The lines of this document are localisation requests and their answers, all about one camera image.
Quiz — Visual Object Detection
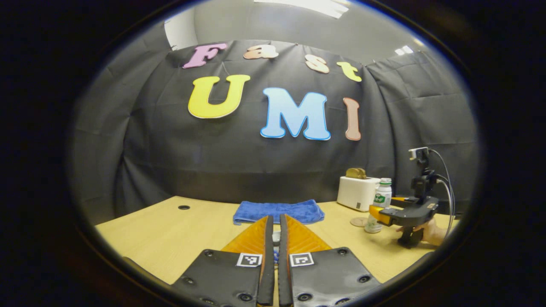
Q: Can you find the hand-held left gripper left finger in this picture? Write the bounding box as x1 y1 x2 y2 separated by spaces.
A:
171 215 276 307

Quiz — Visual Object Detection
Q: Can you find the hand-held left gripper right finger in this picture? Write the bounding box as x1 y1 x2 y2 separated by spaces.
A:
278 214 381 307

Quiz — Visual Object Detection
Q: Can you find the white green label water bottle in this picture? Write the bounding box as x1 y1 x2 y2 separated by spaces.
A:
364 178 392 234

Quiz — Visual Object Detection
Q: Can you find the white toaster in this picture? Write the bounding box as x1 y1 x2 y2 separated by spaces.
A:
337 176 381 212

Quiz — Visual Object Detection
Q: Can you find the blue folded towel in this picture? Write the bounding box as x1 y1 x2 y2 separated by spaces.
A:
233 199 325 226

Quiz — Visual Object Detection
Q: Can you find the black backdrop cloth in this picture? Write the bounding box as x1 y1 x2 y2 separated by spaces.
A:
70 23 480 226

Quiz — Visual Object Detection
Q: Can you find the long ceiling light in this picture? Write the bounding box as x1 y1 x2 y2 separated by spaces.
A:
254 0 349 19

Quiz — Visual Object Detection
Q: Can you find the white cable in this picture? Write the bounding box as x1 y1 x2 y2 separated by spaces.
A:
435 179 453 226

